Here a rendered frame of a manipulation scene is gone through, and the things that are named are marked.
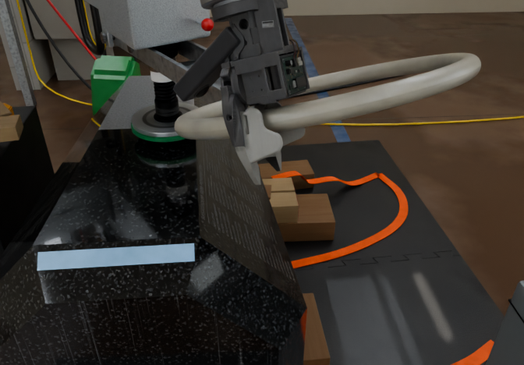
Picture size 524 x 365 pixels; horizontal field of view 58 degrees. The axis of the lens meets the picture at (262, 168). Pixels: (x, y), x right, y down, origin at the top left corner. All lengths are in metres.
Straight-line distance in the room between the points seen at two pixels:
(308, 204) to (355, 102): 1.84
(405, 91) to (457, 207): 2.22
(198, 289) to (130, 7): 0.66
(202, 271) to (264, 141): 0.55
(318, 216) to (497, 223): 0.97
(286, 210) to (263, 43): 1.71
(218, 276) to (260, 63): 0.64
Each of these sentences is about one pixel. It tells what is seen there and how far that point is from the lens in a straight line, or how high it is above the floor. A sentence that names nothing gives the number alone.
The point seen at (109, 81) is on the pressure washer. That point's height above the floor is 0.48.
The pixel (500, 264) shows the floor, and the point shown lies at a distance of 2.49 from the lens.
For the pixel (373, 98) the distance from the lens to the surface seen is 0.56.
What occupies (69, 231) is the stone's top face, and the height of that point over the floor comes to 0.87.
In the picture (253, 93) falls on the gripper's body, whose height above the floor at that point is 1.32.
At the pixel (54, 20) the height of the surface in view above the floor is 0.55.
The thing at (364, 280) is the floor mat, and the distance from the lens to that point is 2.18.
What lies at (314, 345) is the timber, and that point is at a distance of 1.77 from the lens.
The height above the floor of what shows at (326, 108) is 1.30.
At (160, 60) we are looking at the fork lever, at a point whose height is 1.15.
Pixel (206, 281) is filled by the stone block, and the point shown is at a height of 0.78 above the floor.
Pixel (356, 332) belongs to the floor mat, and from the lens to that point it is 1.98.
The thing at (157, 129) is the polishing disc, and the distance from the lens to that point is 1.36.
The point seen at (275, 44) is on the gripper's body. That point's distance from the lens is 0.54.
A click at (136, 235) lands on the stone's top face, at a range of 1.07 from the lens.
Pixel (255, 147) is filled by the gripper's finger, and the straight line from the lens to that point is 0.56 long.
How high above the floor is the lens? 1.53
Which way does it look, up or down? 32 degrees down
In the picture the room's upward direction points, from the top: straight up
